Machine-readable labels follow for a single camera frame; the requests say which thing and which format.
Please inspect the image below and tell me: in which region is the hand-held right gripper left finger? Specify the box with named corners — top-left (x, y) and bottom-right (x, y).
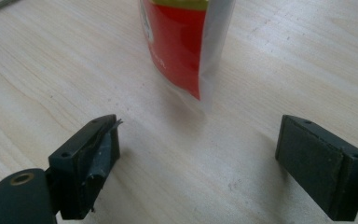
top-left (48, 113), bottom-right (124, 221)

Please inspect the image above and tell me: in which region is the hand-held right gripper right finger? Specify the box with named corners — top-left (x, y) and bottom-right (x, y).
top-left (274, 114), bottom-right (358, 222)

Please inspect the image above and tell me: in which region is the red and white spout pouch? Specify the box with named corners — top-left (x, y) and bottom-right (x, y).
top-left (138, 0), bottom-right (237, 114)

